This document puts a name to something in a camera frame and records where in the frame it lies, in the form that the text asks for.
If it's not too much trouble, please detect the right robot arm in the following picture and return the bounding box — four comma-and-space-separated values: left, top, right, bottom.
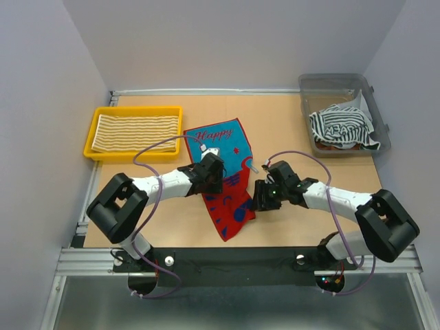
252, 161, 420, 270

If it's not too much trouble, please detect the turquoise red patterned towel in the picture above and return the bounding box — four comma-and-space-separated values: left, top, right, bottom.
184, 118, 255, 241

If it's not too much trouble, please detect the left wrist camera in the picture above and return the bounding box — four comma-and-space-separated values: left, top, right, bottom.
200, 144, 220, 159

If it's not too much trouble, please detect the yellow striped towel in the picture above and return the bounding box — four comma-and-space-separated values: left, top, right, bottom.
91, 115, 179, 153

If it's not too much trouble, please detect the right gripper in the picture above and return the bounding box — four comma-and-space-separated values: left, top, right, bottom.
247, 179, 287, 211

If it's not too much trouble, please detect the grey plastic bin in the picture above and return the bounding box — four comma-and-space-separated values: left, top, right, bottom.
298, 74, 391, 157

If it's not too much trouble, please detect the aluminium frame rail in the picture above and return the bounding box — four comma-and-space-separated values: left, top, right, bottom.
55, 245, 423, 276

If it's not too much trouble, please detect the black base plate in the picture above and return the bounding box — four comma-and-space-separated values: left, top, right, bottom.
111, 246, 354, 287

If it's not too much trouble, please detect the yellow plastic tray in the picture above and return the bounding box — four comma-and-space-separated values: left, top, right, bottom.
83, 106, 183, 163

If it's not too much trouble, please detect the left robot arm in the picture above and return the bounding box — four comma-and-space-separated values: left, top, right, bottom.
86, 152, 224, 274

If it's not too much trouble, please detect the black white striped towel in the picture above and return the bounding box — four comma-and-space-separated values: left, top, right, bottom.
309, 93, 381, 151

